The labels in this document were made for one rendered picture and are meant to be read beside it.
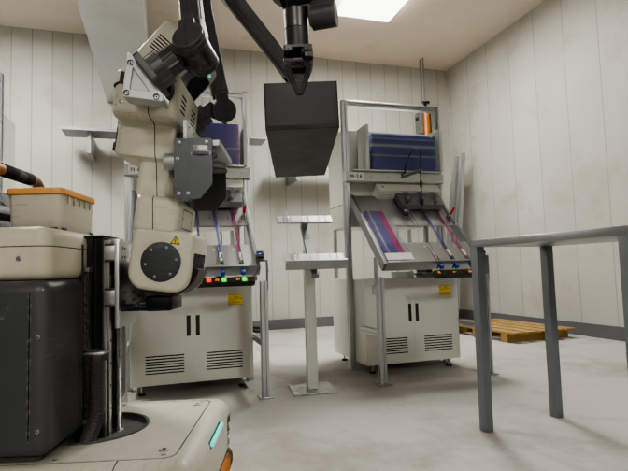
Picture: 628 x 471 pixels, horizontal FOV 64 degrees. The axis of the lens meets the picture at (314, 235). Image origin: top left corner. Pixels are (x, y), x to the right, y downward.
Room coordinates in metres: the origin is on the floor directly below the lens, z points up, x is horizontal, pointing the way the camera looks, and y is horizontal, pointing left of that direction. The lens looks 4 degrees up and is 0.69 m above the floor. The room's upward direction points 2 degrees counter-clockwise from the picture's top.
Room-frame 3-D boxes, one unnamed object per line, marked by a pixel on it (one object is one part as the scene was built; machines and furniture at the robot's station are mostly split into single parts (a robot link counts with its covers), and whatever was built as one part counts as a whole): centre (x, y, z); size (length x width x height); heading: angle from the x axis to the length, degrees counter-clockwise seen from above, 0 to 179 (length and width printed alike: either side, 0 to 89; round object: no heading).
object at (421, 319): (3.53, -0.63, 0.65); 1.01 x 0.73 x 1.29; 17
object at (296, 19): (1.14, 0.02, 1.28); 0.07 x 0.06 x 0.07; 76
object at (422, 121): (6.34, -1.48, 2.59); 0.21 x 0.17 x 0.54; 107
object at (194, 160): (1.41, 0.32, 0.99); 0.28 x 0.16 x 0.22; 2
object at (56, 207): (1.39, 0.73, 0.87); 0.23 x 0.15 x 0.11; 2
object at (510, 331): (5.01, -1.87, 0.05); 1.11 x 0.74 x 0.10; 17
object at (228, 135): (3.18, 0.73, 1.52); 0.51 x 0.13 x 0.27; 107
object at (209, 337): (3.27, 0.82, 0.31); 0.70 x 0.65 x 0.62; 107
